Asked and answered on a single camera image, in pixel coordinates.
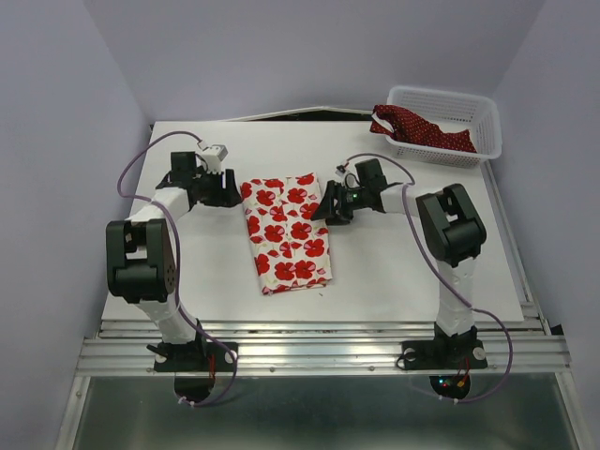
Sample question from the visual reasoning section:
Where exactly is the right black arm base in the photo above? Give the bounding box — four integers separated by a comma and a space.
395, 339, 488, 402

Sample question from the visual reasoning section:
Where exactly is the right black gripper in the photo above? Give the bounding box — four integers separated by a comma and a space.
310, 180, 368, 226

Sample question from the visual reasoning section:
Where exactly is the white plastic basket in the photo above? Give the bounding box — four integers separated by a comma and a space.
386, 85, 503, 169

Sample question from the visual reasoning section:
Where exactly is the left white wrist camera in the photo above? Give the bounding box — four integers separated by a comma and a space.
198, 142, 229, 173

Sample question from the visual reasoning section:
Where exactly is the aluminium rail frame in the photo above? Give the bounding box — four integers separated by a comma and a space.
57, 166, 588, 449

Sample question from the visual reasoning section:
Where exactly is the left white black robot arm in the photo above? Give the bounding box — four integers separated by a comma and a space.
106, 144, 242, 373

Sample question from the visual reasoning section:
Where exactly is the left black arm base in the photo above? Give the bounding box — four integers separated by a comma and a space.
146, 335, 239, 408

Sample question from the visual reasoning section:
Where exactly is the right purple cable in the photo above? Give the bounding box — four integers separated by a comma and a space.
337, 153, 515, 407

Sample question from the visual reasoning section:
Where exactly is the white red poppy skirt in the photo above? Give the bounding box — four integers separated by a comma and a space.
240, 172, 333, 295

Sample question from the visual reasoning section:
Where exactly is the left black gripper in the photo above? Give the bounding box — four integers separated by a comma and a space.
193, 167, 243, 208

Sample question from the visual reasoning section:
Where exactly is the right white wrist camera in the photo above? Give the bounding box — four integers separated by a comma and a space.
336, 161, 359, 188

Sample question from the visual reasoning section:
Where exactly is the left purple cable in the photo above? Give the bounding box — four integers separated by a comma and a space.
116, 131, 239, 408

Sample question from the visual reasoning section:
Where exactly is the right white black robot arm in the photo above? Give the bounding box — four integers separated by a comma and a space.
310, 154, 488, 371

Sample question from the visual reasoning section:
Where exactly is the dark red dotted skirt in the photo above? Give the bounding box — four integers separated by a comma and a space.
369, 104, 476, 153

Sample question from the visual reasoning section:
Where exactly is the purple cable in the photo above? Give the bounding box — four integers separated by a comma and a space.
337, 153, 515, 407
116, 131, 239, 408

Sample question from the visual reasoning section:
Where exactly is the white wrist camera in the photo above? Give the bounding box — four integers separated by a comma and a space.
336, 161, 359, 188
198, 142, 229, 173

